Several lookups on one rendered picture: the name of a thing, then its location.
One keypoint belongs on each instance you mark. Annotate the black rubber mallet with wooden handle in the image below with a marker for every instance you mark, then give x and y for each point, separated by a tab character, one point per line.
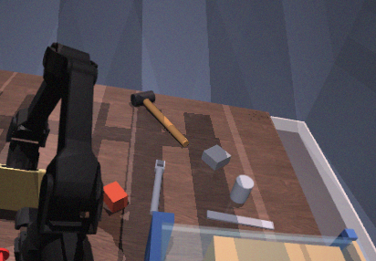
146	98

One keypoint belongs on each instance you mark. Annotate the grey cylinder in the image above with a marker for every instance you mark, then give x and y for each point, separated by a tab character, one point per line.
242	188

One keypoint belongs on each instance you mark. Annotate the grey metal rod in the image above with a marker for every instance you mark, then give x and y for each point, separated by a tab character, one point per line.
159	170

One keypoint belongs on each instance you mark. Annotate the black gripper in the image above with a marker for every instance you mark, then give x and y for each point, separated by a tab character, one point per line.
26	248

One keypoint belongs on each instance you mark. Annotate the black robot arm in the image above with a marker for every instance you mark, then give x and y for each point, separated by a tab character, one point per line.
72	182

